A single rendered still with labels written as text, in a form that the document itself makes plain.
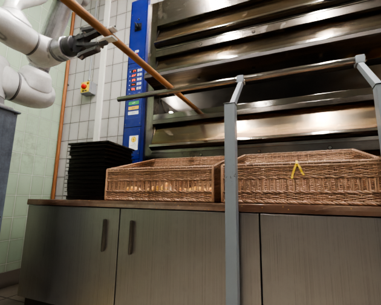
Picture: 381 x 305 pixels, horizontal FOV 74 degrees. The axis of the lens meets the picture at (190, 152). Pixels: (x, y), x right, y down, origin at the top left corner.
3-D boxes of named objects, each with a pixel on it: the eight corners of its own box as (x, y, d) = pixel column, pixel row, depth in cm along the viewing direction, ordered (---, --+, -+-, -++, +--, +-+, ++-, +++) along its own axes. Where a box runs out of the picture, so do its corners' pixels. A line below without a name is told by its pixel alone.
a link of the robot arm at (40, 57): (67, 68, 107) (38, 51, 96) (42, 75, 114) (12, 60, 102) (70, 46, 109) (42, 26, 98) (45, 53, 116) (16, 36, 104)
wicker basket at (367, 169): (244, 202, 144) (242, 154, 149) (360, 204, 121) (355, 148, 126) (218, 203, 100) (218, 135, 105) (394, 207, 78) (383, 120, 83)
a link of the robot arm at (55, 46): (66, 66, 107) (77, 63, 105) (46, 54, 99) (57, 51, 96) (68, 46, 109) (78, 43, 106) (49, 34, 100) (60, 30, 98)
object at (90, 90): (86, 97, 209) (87, 85, 211) (95, 95, 205) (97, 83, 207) (79, 93, 202) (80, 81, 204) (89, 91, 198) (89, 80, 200)
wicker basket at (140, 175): (151, 200, 166) (153, 158, 171) (237, 202, 146) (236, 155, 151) (101, 200, 121) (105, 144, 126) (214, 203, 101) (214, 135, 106)
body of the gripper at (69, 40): (77, 43, 106) (94, 37, 102) (74, 62, 104) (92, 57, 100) (61, 32, 99) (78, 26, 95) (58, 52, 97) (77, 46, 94)
